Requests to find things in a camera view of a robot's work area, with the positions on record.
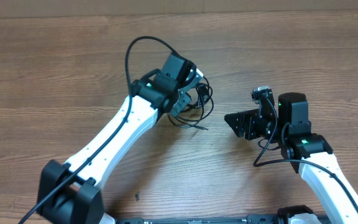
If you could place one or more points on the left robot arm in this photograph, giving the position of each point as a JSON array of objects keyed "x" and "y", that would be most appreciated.
[{"x": 72, "y": 192}]

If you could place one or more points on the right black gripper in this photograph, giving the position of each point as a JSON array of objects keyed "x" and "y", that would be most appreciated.
[{"x": 253, "y": 123}]

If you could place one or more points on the cardboard back panel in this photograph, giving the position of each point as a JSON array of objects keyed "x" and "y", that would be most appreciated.
[{"x": 67, "y": 8}]

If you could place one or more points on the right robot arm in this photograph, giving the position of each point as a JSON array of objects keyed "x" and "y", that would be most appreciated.
[{"x": 285, "y": 122}]

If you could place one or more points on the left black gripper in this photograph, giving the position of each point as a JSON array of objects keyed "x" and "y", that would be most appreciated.
[{"x": 176, "y": 110}]

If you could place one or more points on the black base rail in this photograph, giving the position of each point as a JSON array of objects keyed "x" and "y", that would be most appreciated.
[{"x": 250, "y": 219}]

